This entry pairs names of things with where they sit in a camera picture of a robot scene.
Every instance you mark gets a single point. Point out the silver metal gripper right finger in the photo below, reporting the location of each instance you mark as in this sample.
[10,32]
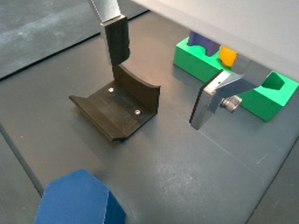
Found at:
[219,92]

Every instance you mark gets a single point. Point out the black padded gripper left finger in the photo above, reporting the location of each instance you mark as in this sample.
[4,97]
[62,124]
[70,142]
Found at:
[114,29]

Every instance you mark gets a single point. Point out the dark blue hexagon block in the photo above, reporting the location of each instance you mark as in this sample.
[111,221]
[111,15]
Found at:
[78,199]

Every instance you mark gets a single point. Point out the green shape sorter board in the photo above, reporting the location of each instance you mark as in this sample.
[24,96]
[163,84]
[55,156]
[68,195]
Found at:
[263,100]

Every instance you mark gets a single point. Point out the yellow pentagon block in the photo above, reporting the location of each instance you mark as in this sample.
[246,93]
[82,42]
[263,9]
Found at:
[227,56]

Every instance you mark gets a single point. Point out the purple notched block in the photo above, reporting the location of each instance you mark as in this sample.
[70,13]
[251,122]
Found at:
[198,40]

